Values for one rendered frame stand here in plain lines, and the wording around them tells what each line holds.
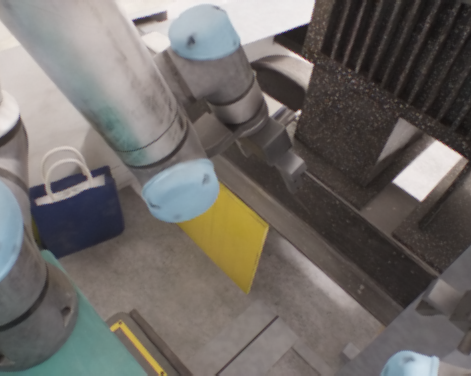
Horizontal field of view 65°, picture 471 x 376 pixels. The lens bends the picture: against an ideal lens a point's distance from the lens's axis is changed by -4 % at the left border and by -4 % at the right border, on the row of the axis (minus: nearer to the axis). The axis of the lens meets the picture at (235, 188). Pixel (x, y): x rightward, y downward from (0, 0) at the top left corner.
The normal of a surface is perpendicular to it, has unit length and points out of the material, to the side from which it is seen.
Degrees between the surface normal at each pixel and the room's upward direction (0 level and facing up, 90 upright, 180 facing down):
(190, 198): 90
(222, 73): 91
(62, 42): 93
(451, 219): 0
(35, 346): 72
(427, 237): 0
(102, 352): 0
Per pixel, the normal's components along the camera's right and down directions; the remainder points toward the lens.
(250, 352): 0.19, -0.58
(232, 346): -0.02, -0.76
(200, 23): -0.34, -0.47
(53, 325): 0.91, 0.13
